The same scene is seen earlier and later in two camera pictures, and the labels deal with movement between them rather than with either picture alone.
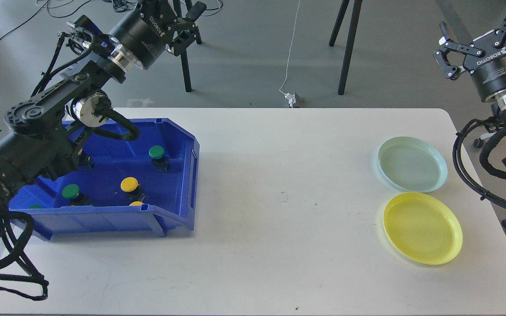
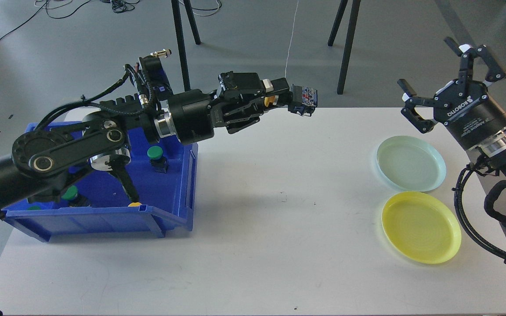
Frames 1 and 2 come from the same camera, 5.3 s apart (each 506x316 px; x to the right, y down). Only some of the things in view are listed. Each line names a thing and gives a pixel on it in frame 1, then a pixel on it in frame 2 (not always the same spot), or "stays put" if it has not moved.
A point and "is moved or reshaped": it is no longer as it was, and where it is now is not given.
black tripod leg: (177, 6) stays put
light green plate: (412, 164) stays put
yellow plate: (423, 228) stays put
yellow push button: (129, 184) is moved or reshaped
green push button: (162, 163) stays put
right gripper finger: (446, 42) to (411, 100)
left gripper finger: (194, 12) to (275, 85)
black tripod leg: (356, 11) stays put
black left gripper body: (152, 27) to (239, 100)
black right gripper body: (500, 68) to (481, 123)
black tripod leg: (345, 4) stays put
